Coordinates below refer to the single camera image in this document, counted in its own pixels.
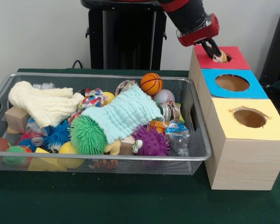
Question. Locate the dark green table cloth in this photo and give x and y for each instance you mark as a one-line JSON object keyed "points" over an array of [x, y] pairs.
{"points": [[107, 198]]}

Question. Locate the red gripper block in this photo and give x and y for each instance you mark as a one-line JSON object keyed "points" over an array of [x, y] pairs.
{"points": [[200, 35]]}

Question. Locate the white toy baseball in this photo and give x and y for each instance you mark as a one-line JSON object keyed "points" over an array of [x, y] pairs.
{"points": [[164, 96]]}

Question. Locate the light blue waffle cloth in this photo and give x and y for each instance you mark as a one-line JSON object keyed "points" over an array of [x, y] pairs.
{"points": [[126, 112]]}

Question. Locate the shallow mesh bin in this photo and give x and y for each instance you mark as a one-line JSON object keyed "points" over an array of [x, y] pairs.
{"points": [[67, 81]]}

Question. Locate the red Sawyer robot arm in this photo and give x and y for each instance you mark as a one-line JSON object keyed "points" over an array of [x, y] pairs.
{"points": [[186, 14]]}

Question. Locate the orange toy basketball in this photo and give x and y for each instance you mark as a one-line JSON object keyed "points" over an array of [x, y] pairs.
{"points": [[151, 84]]}

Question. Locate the wooden box with three holes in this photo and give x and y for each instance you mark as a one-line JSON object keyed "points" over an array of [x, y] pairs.
{"points": [[242, 163]]}

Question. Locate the yellow ball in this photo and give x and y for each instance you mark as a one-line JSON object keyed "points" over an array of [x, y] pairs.
{"points": [[67, 148]]}

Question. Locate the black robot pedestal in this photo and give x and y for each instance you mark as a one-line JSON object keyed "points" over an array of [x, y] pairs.
{"points": [[130, 42]]}

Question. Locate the purple spiky ball toy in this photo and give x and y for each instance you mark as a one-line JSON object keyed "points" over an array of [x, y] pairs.
{"points": [[154, 143]]}

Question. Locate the black stand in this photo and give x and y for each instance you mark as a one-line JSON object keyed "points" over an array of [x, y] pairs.
{"points": [[277, 46]]}

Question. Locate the cream waffle cloth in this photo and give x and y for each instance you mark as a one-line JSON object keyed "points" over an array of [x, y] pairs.
{"points": [[44, 105]]}

